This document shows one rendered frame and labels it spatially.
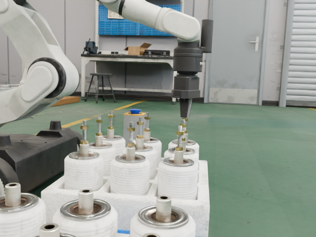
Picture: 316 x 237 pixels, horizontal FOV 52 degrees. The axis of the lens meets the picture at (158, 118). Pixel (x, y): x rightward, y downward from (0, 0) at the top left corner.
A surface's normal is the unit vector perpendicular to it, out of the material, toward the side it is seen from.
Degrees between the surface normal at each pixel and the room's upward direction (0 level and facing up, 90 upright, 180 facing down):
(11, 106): 108
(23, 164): 90
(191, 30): 90
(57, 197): 90
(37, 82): 90
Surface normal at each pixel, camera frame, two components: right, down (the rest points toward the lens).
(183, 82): -0.51, 0.10
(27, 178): 0.98, 0.06
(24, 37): -0.18, 0.12
